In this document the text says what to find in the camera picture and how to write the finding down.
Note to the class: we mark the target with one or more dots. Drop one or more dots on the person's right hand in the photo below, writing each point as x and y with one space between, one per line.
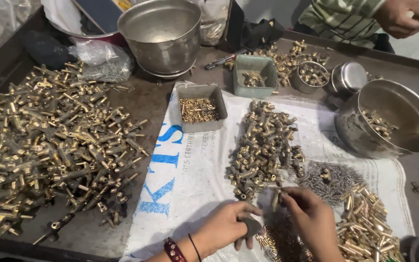
315 218

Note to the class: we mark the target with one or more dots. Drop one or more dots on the person's left hand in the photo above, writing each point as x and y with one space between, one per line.
220 227

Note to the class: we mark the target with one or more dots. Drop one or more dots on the brass valve spindle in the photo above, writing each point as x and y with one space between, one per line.
275 202

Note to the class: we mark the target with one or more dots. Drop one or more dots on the pile of small steel springs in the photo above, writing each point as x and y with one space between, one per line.
336 182

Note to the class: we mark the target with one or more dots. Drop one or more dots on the pile of tiny brass pins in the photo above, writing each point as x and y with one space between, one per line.
278 242

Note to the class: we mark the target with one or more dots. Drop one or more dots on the single brass valve body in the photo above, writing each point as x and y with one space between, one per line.
326 174

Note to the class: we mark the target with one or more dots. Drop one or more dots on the pile of brass spindle tubes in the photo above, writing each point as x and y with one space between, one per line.
366 225

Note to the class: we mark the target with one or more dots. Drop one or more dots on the red studded bangle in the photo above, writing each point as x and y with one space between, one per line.
174 251

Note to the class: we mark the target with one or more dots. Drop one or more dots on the white woven sack, blue print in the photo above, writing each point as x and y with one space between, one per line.
195 174

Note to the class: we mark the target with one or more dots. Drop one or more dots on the dull heap of valve bodies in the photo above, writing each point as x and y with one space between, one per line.
264 145

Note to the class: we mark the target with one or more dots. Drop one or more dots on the grey plastic tray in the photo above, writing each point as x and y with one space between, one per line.
216 122

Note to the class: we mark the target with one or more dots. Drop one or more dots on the brass fittings in tilted pot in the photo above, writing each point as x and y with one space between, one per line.
378 123

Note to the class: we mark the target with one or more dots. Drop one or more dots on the small brass sleeves in tray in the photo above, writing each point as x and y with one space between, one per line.
198 110

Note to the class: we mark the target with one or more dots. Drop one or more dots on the small steel bowl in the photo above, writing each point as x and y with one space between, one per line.
298 85

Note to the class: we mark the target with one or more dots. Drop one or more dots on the wide tilted steel pot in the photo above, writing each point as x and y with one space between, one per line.
406 109

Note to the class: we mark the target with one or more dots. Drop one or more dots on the brass fittings in small bowl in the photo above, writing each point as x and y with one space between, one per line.
313 74

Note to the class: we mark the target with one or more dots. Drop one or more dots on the steel tumbler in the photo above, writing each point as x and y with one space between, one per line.
347 78

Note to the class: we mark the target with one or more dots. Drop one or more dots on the brass fittings in green tray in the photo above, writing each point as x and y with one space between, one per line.
253 78

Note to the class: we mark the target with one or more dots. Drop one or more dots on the scattered heap of brass fittings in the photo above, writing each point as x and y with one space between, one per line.
289 60

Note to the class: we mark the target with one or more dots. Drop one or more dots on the steel plate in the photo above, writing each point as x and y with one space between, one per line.
169 75

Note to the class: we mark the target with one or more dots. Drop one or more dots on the green plastic tray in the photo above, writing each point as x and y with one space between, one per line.
256 65

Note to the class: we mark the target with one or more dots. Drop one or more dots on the black and red marker pen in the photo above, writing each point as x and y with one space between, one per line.
226 59

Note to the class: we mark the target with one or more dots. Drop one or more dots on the large heap of brass valves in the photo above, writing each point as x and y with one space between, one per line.
49 145

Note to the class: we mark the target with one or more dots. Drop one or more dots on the black bag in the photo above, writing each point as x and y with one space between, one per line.
258 32

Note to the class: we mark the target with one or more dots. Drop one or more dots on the deep steel pot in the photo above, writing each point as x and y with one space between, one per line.
162 40

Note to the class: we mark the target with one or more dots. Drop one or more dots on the clear bag of screws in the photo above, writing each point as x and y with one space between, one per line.
102 62

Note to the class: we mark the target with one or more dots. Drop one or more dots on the clear bag of brass parts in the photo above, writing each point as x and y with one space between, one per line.
213 22

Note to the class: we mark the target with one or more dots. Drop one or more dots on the black cloth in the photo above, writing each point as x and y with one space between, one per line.
45 49

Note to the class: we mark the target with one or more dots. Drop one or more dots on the red-rimmed basin with contents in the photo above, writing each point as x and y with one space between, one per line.
71 16

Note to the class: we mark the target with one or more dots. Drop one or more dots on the heap of clear plastic bags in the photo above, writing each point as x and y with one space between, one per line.
2 22

